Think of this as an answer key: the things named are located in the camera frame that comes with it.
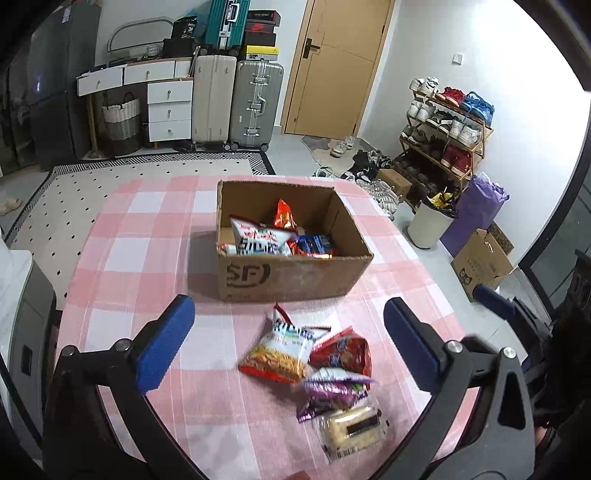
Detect red cone snack packet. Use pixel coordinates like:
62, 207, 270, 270
308, 327, 372, 377

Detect white noodle snack packet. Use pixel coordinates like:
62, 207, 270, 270
229, 215, 297, 256

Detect blue snack packet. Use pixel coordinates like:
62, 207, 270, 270
297, 234, 337, 259

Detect person's right hand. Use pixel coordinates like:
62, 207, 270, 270
535, 426, 556, 456

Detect small cardboard box floor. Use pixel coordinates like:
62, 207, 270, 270
451, 229, 514, 302

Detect purple snack packet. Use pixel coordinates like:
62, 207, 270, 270
297, 367, 376, 423

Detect purple bag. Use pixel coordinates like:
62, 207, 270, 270
441, 172, 510, 257

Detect pink checked tablecloth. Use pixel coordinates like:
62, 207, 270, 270
59, 177, 463, 479

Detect clear cracker packet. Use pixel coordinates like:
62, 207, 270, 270
315, 398, 390, 462

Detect white trash bin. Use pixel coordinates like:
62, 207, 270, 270
407, 199, 458, 250

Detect small red white packet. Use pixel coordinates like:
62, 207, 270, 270
219, 243, 238, 256

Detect white appliance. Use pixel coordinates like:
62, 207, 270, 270
0, 239, 58, 462

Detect dotted floor rug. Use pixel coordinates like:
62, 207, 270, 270
4, 150, 279, 259

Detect SF cardboard box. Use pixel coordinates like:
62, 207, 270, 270
216, 180, 374, 302

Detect shoe rack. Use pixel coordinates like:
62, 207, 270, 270
394, 76, 495, 207

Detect orange red packet in box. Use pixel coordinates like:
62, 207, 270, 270
273, 199, 297, 230

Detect laundry basket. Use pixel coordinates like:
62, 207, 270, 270
101, 92, 141, 156

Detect beige suitcase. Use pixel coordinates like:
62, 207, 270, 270
191, 55, 237, 151

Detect white drawer desk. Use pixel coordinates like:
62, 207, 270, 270
77, 57, 193, 160

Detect silver suitcase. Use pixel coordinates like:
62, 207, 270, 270
228, 60, 283, 152

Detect wooden door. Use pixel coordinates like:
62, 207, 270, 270
281, 0, 394, 139

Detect dark refrigerator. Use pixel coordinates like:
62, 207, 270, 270
27, 2, 101, 171

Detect stacked shoe boxes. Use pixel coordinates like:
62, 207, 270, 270
239, 10, 281, 62

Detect teal suitcase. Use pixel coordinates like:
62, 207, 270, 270
202, 0, 250, 52

